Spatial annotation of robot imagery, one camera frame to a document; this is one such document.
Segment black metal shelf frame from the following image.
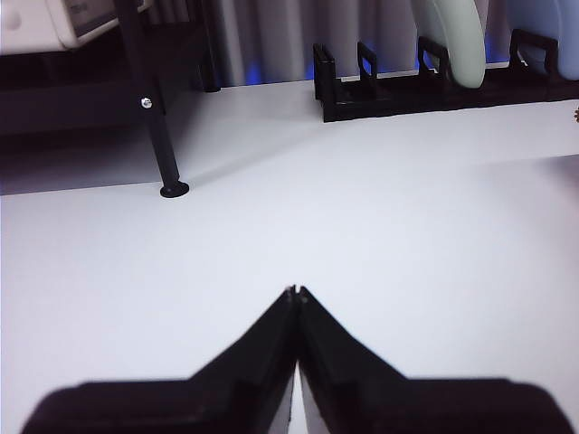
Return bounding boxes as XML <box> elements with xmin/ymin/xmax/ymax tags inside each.
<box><xmin>0</xmin><ymin>0</ymin><xmax>223</xmax><ymax>201</ymax></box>

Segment pale green plate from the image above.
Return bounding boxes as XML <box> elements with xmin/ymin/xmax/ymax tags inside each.
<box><xmin>409</xmin><ymin>0</ymin><xmax>489</xmax><ymax>90</ymax></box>

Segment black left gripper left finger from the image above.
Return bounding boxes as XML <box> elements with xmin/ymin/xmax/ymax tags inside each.
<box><xmin>20</xmin><ymin>284</ymin><xmax>299</xmax><ymax>434</ymax></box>

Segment cream toaster oven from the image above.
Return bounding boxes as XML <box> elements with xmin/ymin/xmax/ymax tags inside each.
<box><xmin>0</xmin><ymin>0</ymin><xmax>153</xmax><ymax>56</ymax></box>

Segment black dish rack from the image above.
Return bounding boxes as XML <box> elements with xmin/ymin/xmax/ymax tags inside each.
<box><xmin>311</xmin><ymin>28</ymin><xmax>579</xmax><ymax>124</ymax></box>

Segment grey pleated curtain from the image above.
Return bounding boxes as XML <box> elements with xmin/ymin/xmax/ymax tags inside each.
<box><xmin>144</xmin><ymin>0</ymin><xmax>562</xmax><ymax>87</ymax></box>

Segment pale blue plate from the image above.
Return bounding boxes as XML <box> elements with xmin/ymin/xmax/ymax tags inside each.
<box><xmin>527</xmin><ymin>0</ymin><xmax>579</xmax><ymax>79</ymax></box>

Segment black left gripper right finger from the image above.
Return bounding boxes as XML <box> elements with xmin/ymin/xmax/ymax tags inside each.
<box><xmin>297</xmin><ymin>284</ymin><xmax>569</xmax><ymax>434</ymax></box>

